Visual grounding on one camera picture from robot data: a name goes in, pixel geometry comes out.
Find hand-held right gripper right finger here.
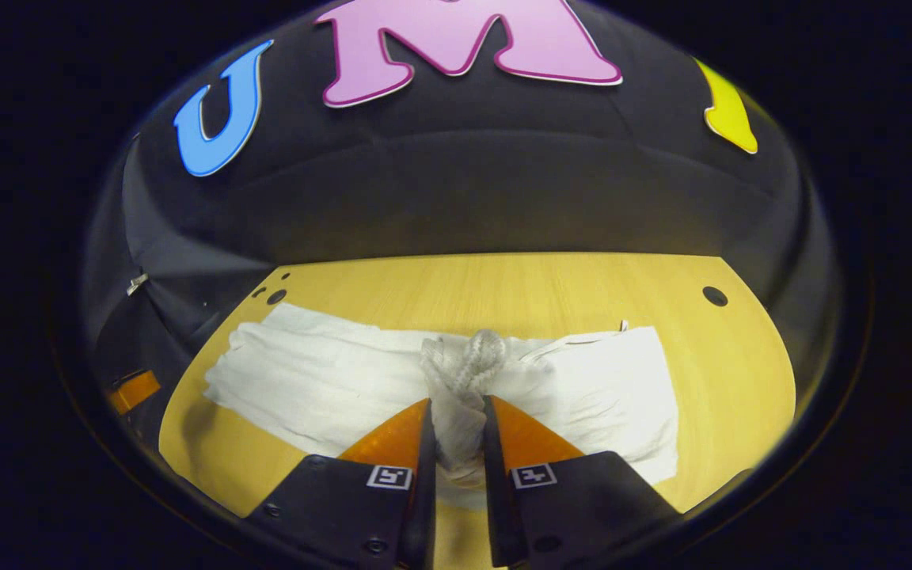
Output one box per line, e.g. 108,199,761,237
481,395,684,569

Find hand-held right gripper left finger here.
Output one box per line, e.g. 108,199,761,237
241,397,438,570

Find white jeans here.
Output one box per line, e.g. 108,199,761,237
203,302,679,511

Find black backdrop cloth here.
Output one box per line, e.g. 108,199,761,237
80,0,845,444

